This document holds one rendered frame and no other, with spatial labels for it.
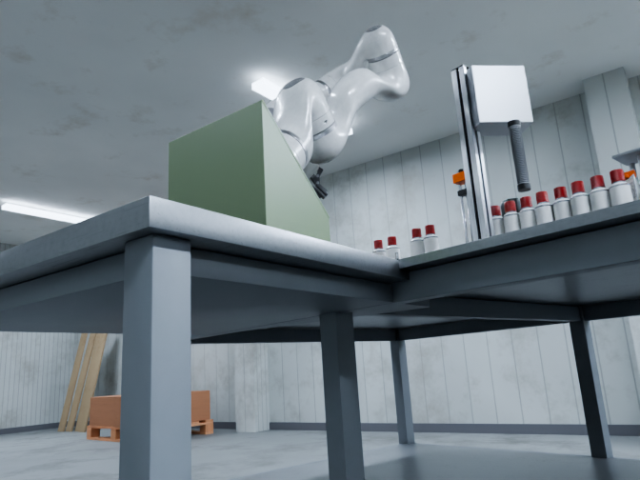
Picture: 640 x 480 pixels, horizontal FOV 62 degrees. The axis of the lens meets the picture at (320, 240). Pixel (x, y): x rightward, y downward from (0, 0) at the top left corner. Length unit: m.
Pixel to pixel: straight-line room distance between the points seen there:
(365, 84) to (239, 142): 0.61
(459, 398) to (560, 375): 0.91
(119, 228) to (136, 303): 0.10
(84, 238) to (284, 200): 0.40
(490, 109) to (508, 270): 0.76
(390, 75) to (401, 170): 4.05
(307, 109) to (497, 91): 0.62
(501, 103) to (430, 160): 3.92
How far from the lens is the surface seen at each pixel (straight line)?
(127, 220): 0.70
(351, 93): 1.55
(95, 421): 7.06
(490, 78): 1.75
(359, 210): 5.89
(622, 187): 1.61
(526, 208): 1.72
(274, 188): 1.01
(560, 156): 5.18
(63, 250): 0.82
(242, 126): 1.08
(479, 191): 1.62
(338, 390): 1.30
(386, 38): 1.71
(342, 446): 1.31
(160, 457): 0.68
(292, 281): 0.91
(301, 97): 1.40
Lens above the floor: 0.61
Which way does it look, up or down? 14 degrees up
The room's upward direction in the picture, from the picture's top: 4 degrees counter-clockwise
